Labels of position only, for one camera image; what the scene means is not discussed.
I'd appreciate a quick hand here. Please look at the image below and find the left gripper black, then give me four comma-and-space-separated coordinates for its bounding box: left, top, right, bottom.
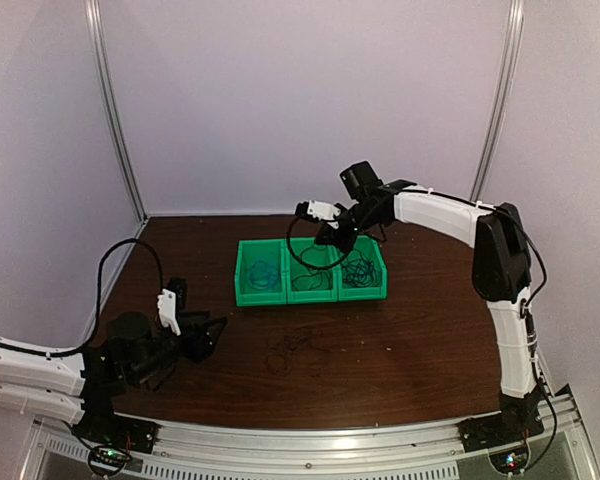
129, 309, 227, 385

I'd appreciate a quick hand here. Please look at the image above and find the green bin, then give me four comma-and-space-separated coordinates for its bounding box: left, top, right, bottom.
234, 239, 287, 307
336, 236, 388, 302
287, 238, 338, 304

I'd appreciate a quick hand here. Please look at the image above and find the light blue wire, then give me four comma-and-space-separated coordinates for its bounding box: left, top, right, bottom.
244, 258, 281, 294

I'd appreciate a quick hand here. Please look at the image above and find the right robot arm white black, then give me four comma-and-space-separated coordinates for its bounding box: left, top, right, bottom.
307, 161, 539, 442

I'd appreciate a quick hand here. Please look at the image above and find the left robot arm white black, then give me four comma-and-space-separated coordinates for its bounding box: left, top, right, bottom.
0, 311, 228, 444

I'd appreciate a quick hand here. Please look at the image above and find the left circuit board with LEDs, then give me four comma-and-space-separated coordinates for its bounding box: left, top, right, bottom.
87, 445, 132, 475

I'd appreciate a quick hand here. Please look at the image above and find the circuit board with leds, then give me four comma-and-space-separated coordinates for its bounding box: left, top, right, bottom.
87, 445, 132, 475
489, 446, 530, 476

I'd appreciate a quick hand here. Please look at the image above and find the right circuit board with LEDs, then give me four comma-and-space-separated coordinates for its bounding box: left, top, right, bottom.
489, 446, 530, 476

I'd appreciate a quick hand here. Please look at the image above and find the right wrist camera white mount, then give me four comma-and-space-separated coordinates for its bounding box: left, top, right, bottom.
294, 200, 342, 223

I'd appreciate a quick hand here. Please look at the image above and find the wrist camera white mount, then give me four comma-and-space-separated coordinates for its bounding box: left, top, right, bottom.
294, 200, 342, 223
157, 277, 187, 336

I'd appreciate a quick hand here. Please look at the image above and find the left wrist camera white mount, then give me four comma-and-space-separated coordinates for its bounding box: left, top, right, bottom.
157, 277, 187, 336

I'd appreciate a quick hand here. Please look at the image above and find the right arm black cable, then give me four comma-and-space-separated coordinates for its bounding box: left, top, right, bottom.
285, 187, 559, 471

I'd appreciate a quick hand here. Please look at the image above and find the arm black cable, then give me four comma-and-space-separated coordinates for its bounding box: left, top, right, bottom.
285, 187, 559, 471
44, 238, 164, 359

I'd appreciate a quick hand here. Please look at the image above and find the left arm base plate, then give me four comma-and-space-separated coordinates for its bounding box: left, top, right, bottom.
72, 412, 159, 454

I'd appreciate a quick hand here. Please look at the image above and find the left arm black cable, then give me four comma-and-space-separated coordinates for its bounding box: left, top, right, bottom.
44, 238, 164, 359

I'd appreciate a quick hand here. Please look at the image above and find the front aluminium rail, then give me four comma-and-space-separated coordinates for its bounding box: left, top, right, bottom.
27, 394, 594, 480

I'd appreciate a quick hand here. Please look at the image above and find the right aluminium frame post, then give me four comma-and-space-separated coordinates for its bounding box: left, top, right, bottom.
469, 0, 525, 201

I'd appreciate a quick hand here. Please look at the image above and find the aluminium frame post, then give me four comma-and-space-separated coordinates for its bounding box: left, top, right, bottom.
469, 0, 525, 201
84, 0, 148, 223

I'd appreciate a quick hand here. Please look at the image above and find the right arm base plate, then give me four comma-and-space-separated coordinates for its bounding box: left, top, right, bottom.
457, 413, 545, 453

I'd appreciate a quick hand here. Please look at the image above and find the left aluminium frame post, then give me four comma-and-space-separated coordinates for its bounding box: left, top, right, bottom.
84, 0, 148, 223

